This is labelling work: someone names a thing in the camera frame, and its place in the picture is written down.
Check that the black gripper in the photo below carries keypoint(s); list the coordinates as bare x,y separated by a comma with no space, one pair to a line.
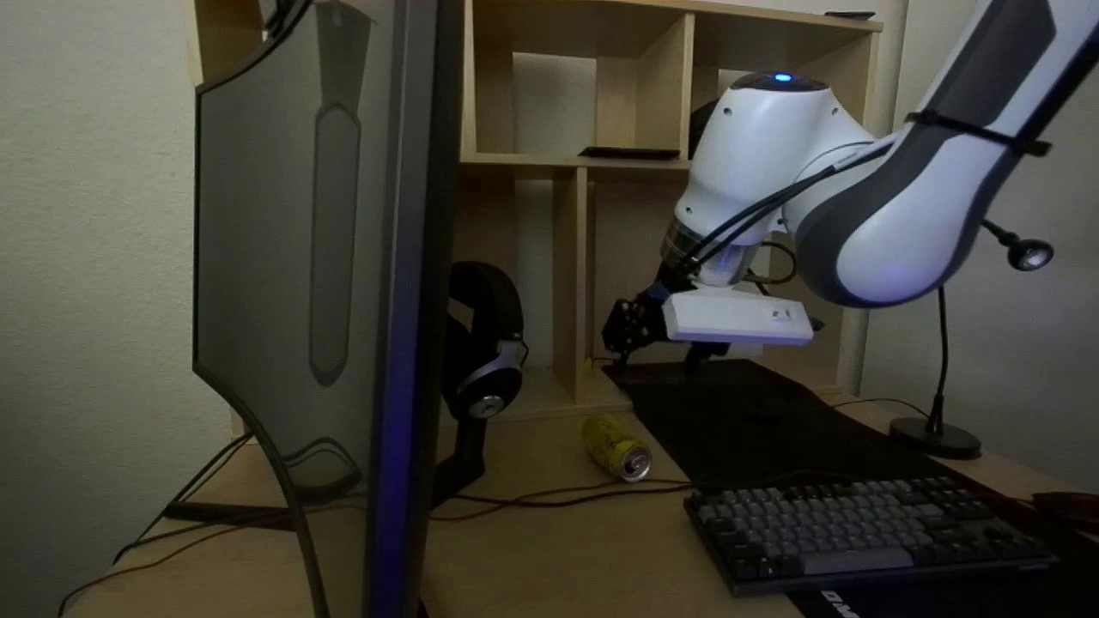
657,319

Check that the grey mechanical keyboard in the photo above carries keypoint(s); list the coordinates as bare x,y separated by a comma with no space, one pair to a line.
861,531

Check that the flat black shelf item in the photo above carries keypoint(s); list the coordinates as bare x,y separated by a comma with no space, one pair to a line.
627,151

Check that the black red computer mouse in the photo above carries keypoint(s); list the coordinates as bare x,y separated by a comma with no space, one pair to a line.
1068,514

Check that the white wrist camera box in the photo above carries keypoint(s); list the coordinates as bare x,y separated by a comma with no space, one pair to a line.
740,319

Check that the light wooden shelf hutch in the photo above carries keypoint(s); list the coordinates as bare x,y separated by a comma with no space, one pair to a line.
618,229

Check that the black silver headphones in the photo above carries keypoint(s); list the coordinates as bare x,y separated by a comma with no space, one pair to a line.
484,346

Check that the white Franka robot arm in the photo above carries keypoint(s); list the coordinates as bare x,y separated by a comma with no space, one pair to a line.
916,195

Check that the black gooseneck desk lamp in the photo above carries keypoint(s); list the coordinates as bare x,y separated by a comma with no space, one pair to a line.
937,364

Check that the curved black computer monitor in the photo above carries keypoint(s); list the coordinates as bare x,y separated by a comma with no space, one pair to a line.
263,229

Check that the black headphone stand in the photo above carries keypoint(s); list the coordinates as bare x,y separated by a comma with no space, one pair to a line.
462,459

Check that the black monitor stand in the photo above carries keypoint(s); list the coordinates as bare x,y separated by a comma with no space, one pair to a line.
228,514

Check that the black desk mat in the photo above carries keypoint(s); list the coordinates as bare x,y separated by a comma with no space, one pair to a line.
742,425

